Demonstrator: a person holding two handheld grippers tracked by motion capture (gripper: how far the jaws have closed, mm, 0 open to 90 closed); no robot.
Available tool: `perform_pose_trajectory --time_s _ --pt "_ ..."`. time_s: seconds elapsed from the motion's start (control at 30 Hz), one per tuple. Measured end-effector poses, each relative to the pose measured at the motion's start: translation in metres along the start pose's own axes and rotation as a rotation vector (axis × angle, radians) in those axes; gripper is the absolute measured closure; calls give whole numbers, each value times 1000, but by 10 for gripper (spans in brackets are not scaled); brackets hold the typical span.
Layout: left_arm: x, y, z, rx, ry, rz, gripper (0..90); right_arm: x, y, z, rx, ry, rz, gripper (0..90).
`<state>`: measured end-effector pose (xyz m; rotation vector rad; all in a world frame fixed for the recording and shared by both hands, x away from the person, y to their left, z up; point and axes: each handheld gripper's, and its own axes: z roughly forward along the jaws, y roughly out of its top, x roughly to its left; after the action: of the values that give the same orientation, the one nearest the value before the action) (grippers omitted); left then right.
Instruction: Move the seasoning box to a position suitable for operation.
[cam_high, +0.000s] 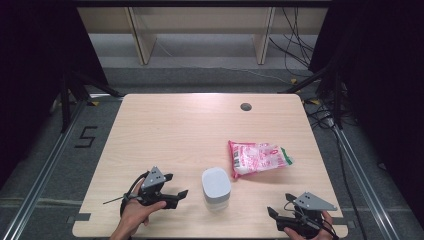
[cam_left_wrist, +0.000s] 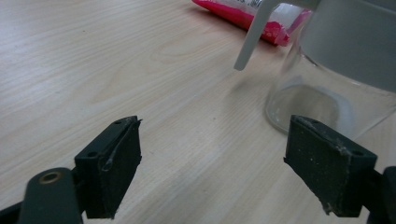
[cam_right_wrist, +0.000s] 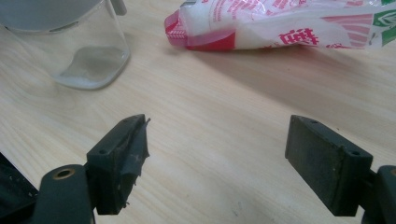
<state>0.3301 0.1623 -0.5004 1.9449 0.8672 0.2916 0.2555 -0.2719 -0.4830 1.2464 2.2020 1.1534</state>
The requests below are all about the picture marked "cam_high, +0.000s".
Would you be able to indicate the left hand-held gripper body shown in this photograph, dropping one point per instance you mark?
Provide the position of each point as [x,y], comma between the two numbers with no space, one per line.
[153,178]

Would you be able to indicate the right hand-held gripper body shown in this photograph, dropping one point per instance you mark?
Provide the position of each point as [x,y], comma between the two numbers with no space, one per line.
[310,202]

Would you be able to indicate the clear container with white lid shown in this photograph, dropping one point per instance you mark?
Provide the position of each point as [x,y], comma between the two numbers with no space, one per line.
[216,186]

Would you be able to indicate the pink and white plastic bag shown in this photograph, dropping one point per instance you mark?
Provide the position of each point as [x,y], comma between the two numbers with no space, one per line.
[256,158]

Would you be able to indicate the person's right hand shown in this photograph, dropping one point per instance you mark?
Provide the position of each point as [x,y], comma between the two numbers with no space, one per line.
[328,221]

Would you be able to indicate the person's left hand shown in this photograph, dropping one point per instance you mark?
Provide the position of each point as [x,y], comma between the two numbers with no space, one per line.
[136,213]

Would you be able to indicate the black metal stand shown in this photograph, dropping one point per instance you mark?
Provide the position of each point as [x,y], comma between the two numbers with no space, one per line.
[71,90]
[328,83]

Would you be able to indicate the black curtain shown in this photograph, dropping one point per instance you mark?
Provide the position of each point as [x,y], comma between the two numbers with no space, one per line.
[30,66]
[383,83]

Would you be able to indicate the light wooden shelf unit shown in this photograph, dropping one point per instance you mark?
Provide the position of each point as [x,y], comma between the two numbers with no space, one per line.
[200,23]

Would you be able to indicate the grey metal floor rail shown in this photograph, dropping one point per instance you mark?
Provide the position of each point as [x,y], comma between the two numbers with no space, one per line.
[363,186]
[43,173]

